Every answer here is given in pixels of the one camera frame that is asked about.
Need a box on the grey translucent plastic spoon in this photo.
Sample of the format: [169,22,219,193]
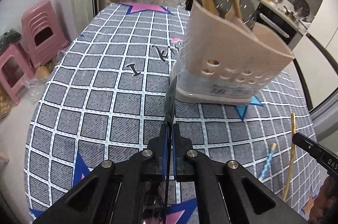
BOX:
[163,78,176,223]

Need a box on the wooden chopstick on table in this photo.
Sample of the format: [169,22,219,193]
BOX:
[282,113,296,202]

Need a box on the blue patterned chopstick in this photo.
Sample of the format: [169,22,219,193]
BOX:
[258,143,277,182]

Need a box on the grey checked tablecloth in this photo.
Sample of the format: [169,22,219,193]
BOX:
[24,4,315,218]

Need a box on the beige plastic utensil holder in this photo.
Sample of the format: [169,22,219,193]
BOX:
[171,1,294,106]

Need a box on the black built-in oven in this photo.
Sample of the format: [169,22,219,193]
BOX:
[255,3,297,45]

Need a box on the tall pink plastic stool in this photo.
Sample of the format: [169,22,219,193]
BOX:
[21,0,68,69]

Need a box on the short pink plastic stool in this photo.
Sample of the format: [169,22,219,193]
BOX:
[1,43,35,106]

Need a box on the bag of yellow food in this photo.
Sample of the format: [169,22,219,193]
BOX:
[0,87,11,119]

